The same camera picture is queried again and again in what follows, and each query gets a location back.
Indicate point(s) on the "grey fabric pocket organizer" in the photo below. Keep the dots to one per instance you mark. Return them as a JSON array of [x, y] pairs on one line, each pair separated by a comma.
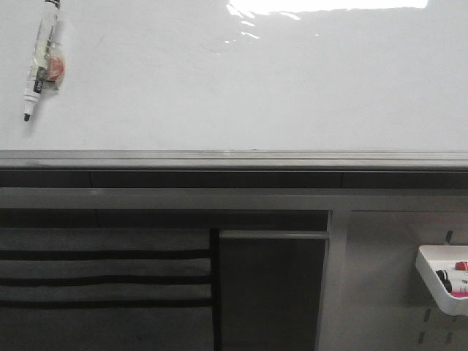
[[109, 289]]

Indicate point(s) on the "black whiteboard marker with tape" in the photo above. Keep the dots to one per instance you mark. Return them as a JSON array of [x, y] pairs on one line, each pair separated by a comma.
[[47, 67]]

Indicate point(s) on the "pink capped marker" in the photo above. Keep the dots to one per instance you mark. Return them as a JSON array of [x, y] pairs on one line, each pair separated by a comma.
[[457, 287]]

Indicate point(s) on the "red capped marker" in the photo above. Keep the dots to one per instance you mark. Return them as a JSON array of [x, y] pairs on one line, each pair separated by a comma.
[[461, 266]]

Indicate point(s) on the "white whiteboard with aluminium frame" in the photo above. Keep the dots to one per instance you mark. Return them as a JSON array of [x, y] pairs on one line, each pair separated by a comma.
[[300, 84]]

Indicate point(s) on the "grey metal stand frame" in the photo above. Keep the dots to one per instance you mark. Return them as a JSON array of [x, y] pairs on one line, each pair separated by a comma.
[[298, 269]]

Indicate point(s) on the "black capped marker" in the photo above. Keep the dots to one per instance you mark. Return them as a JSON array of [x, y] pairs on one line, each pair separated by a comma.
[[453, 276]]

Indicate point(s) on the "white plastic marker tray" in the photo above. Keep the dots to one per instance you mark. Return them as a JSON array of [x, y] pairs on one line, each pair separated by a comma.
[[432, 258]]

